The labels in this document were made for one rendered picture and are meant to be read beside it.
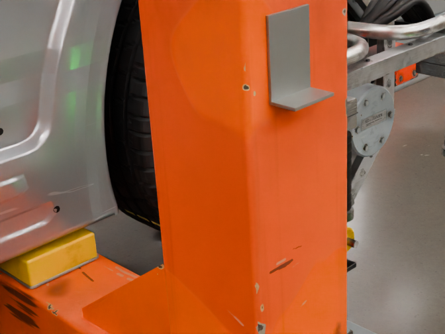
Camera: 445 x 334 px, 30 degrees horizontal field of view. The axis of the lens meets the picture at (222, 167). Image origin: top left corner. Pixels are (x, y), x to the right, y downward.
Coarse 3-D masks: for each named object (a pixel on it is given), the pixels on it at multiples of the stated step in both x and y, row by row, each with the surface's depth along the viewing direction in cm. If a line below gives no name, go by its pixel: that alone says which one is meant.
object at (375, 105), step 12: (372, 84) 146; (360, 96) 142; (372, 96) 144; (384, 96) 146; (360, 108) 142; (372, 108) 145; (384, 108) 147; (360, 120) 143; (372, 120) 146; (384, 120) 148; (360, 132) 144; (372, 132) 146; (384, 132) 149; (360, 144) 145; (372, 144) 147
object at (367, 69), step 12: (432, 36) 147; (444, 36) 147; (396, 48) 141; (408, 48) 141; (420, 48) 143; (432, 48) 145; (444, 48) 148; (360, 60) 136; (372, 60) 135; (384, 60) 136; (396, 60) 138; (408, 60) 141; (420, 60) 143; (348, 72) 130; (360, 72) 132; (372, 72) 134; (384, 72) 137; (348, 84) 131; (360, 84) 133
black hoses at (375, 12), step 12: (372, 0) 153; (384, 0) 150; (396, 0) 150; (408, 0) 149; (420, 0) 150; (372, 12) 150; (384, 12) 150; (396, 12) 149; (408, 12) 155; (420, 12) 152; (432, 12) 152; (384, 24) 149; (396, 24) 159
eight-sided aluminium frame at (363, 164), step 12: (348, 0) 163; (360, 0) 159; (360, 12) 166; (372, 48) 172; (384, 48) 168; (384, 84) 171; (360, 156) 173; (372, 156) 175; (360, 168) 173; (360, 180) 174
